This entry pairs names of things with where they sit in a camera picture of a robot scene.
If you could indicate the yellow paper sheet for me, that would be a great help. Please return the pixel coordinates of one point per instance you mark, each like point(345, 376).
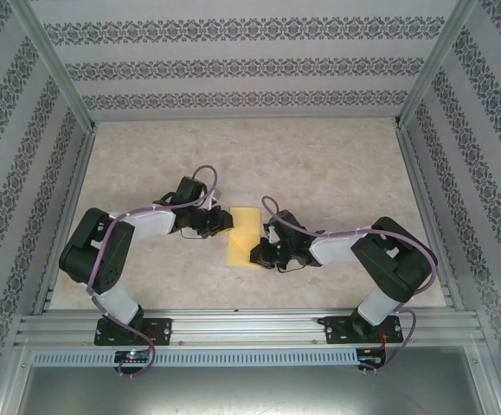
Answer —
point(239, 250)

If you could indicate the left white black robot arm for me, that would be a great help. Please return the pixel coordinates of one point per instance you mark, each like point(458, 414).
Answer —
point(146, 222)

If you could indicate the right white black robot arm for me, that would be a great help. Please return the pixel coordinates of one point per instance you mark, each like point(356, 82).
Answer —
point(336, 248)

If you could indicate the grey metal sheet panel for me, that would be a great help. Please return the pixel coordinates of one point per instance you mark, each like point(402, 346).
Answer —
point(250, 391)

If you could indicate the aluminium mounting rail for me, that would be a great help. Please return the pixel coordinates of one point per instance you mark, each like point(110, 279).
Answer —
point(250, 328)

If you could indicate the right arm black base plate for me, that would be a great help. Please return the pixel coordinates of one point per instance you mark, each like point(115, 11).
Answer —
point(338, 330)

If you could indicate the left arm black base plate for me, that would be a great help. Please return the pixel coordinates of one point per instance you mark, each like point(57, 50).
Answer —
point(163, 330)

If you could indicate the aluminium floor rail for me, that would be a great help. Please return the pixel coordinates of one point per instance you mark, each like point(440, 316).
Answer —
point(428, 216)
point(67, 216)

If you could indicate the aluminium frame post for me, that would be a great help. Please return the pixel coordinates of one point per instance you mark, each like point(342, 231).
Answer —
point(55, 60)
point(436, 60)

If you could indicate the aluminium frame beam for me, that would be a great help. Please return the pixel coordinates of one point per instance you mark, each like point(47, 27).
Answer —
point(494, 389)
point(8, 389)

